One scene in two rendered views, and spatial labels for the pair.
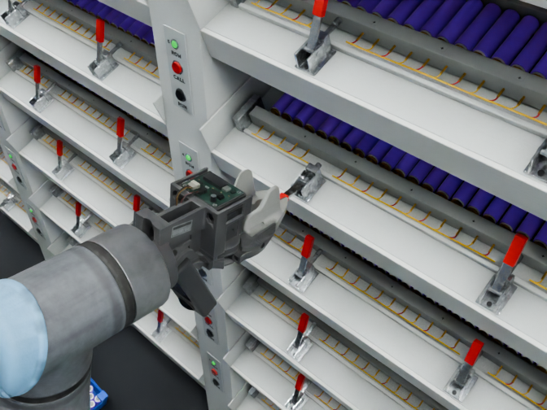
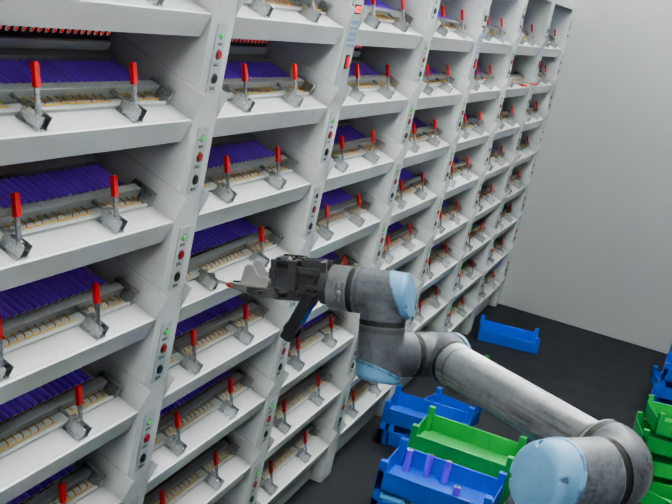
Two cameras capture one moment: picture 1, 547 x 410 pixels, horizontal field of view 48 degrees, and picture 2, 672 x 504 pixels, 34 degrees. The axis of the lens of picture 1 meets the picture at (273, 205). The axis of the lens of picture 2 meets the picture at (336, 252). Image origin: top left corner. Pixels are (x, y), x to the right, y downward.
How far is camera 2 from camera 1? 241 cm
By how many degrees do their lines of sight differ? 98
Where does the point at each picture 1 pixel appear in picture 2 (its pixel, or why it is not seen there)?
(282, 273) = (186, 376)
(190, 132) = (172, 305)
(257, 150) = not seen: hidden behind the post
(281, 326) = (158, 454)
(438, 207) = (226, 249)
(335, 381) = (194, 439)
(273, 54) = (218, 204)
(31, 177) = not seen: outside the picture
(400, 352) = (229, 350)
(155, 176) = (99, 417)
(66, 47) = (54, 347)
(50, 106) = not seen: outside the picture
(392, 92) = (242, 191)
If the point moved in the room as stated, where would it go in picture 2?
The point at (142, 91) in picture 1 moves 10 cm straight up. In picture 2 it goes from (121, 320) to (130, 267)
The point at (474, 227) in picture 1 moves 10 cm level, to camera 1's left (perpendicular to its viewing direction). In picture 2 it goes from (235, 246) to (248, 260)
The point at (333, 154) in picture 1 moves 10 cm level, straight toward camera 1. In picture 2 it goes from (196, 261) to (243, 268)
